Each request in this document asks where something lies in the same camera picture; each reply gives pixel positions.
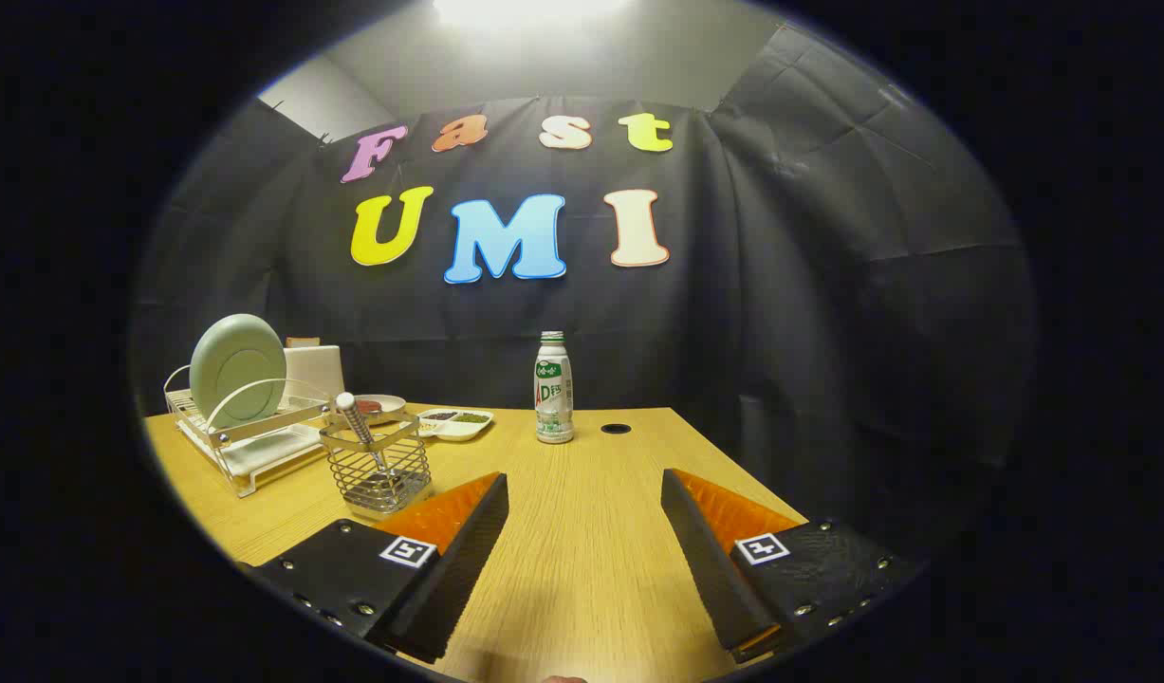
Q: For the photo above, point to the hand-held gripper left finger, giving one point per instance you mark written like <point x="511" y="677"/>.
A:
<point x="458" y="569"/>

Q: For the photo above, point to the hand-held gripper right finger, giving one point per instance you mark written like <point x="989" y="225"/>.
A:
<point x="710" y="569"/>

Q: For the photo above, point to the pale green plate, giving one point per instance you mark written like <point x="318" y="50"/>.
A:
<point x="235" y="370"/>

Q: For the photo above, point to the white divided dish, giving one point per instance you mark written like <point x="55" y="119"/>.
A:
<point x="453" y="433"/>

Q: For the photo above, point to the beige plate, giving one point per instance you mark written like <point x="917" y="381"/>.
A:
<point x="394" y="404"/>

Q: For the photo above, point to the red meat patty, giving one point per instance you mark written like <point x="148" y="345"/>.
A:
<point x="368" y="407"/>

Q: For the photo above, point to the white green drink bottle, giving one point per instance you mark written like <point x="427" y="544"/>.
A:
<point x="553" y="398"/>

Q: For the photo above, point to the white drip tray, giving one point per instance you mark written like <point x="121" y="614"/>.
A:
<point x="268" y="451"/>

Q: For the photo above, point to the white toaster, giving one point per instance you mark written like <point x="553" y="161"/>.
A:
<point x="316" y="370"/>

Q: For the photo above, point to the black backdrop cloth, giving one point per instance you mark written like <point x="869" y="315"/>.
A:
<point x="781" y="285"/>

